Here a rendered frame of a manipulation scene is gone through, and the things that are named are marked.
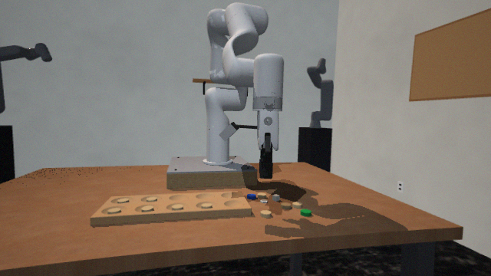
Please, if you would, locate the green disc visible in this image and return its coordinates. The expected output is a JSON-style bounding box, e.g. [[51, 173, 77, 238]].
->
[[301, 209, 311, 217]]

